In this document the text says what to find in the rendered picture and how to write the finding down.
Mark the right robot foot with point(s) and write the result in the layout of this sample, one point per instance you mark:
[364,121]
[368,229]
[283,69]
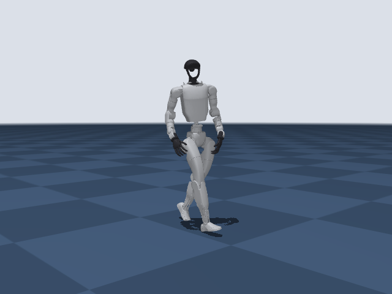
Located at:
[210,227]

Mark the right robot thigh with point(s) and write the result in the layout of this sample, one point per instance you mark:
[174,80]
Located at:
[194,160]

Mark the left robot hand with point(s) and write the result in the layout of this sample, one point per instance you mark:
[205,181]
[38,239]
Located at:
[219,142]

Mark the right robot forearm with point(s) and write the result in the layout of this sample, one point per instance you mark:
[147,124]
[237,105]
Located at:
[170,125]

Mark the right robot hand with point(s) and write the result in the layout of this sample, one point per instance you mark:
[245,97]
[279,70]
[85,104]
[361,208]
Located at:
[177,145]

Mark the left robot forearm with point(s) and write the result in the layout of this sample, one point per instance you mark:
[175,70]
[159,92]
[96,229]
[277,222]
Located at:
[218,124]

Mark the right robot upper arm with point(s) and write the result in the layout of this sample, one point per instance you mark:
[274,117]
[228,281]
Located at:
[174,94]

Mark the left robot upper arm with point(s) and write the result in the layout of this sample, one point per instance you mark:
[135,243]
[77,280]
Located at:
[212,91]

